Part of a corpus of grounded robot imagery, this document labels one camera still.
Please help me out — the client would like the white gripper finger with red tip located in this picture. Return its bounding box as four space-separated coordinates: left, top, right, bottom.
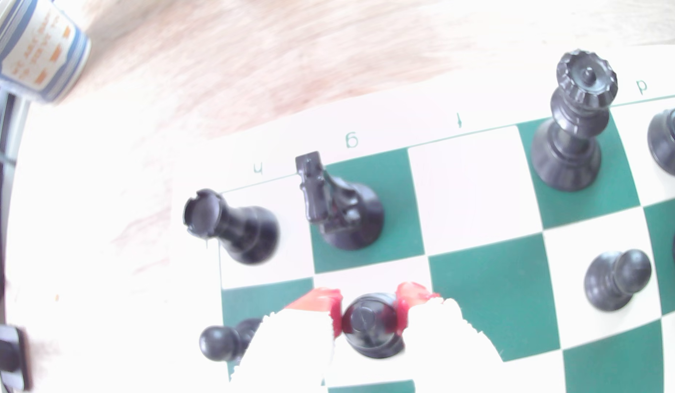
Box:
395 282 505 393
228 287 344 393

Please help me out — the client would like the black chess knight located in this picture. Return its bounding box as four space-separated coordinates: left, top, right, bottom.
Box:
295 151 386 252

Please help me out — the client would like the green white chess board mat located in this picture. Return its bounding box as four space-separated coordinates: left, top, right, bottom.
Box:
171 44 675 393

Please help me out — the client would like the black chess rook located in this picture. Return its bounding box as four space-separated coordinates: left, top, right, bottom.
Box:
183 188 281 266

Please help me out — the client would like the cylindrical container with label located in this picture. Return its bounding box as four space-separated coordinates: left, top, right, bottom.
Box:
0 0 92 104

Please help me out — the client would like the black chess queen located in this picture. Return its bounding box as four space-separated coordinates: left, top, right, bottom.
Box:
531 49 619 193

